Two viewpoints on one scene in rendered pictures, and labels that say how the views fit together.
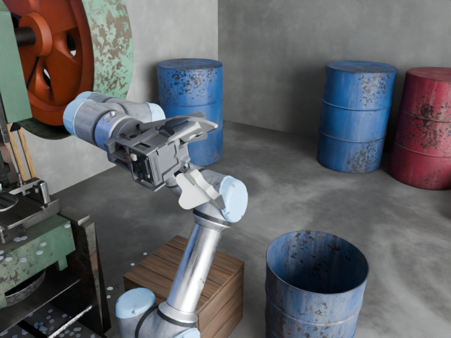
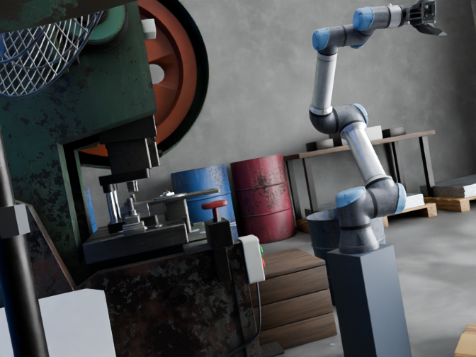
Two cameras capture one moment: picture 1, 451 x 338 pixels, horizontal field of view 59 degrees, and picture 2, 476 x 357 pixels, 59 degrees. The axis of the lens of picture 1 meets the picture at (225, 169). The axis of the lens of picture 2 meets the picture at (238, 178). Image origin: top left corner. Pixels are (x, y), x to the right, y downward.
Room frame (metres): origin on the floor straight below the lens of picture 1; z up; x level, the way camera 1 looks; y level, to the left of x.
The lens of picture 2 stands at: (0.05, 1.71, 0.85)
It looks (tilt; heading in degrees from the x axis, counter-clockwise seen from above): 2 degrees down; 315
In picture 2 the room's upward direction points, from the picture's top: 10 degrees counter-clockwise
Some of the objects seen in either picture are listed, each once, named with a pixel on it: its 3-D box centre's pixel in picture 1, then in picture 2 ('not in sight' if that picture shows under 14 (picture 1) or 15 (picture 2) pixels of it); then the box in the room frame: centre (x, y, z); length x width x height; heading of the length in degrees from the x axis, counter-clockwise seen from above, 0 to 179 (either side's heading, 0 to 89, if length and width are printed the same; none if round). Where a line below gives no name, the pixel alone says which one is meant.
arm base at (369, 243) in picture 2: not in sight; (357, 236); (0.89, 0.27, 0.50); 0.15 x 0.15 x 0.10
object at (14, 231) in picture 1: (10, 222); (185, 212); (1.24, 0.79, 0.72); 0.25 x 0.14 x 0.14; 57
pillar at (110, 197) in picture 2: not in sight; (110, 201); (1.30, 1.03, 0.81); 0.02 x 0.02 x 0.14
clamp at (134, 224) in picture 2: not in sight; (132, 214); (1.19, 1.03, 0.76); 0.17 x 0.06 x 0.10; 147
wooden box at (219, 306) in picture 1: (186, 298); (278, 297); (1.43, 0.18, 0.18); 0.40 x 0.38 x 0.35; 57
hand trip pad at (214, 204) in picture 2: not in sight; (215, 214); (0.93, 0.93, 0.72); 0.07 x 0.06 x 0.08; 57
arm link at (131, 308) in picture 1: (137, 314); (353, 205); (0.89, 0.26, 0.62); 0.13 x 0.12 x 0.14; 52
